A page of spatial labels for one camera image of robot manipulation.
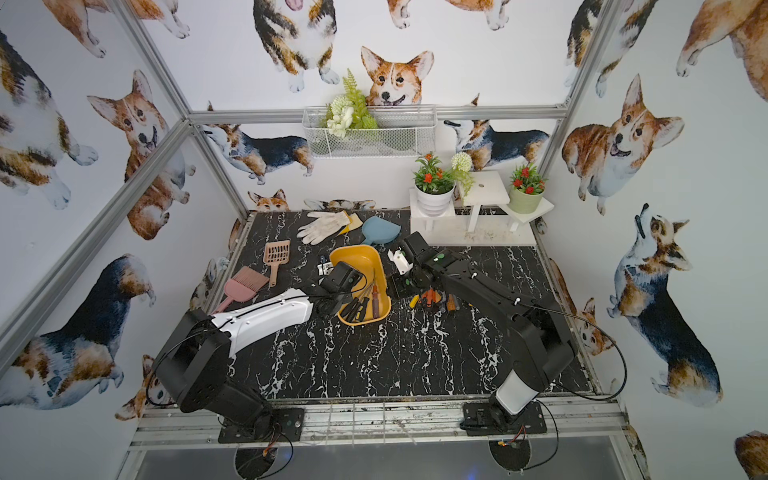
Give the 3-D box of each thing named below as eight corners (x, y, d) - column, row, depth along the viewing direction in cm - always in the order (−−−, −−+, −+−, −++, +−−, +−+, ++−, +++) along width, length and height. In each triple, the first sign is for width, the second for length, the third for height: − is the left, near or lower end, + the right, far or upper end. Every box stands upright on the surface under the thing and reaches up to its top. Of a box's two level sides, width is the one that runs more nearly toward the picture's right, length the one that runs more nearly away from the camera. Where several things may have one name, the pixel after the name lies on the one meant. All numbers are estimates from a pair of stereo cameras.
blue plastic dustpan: (361, 244, 114) (360, 241, 112) (364, 219, 122) (363, 216, 121) (400, 244, 114) (400, 241, 112) (400, 219, 122) (400, 216, 121)
